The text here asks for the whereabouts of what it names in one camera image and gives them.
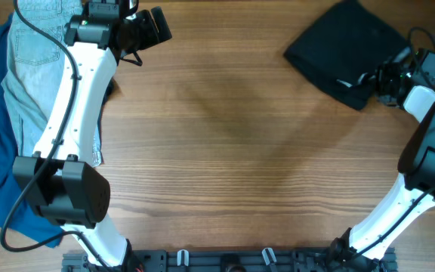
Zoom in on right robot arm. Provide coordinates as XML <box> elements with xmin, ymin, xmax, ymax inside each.
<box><xmin>325</xmin><ymin>49</ymin><xmax>435</xmax><ymax>271</ymax></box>

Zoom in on light denim shorts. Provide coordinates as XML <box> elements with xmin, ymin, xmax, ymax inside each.
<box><xmin>2</xmin><ymin>0</ymin><xmax>82</xmax><ymax>156</ymax></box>

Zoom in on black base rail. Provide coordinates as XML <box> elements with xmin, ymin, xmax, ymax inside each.
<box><xmin>61</xmin><ymin>247</ymin><xmax>398</xmax><ymax>272</ymax></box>

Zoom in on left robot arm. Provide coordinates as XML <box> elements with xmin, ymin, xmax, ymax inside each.
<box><xmin>13</xmin><ymin>1</ymin><xmax>171</xmax><ymax>271</ymax></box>

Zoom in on black garment under pile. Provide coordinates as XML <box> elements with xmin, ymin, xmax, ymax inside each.
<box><xmin>100</xmin><ymin>79</ymin><xmax>115</xmax><ymax>113</ymax></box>

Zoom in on black shorts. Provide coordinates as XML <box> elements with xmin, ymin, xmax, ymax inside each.
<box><xmin>284</xmin><ymin>1</ymin><xmax>407</xmax><ymax>110</ymax></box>

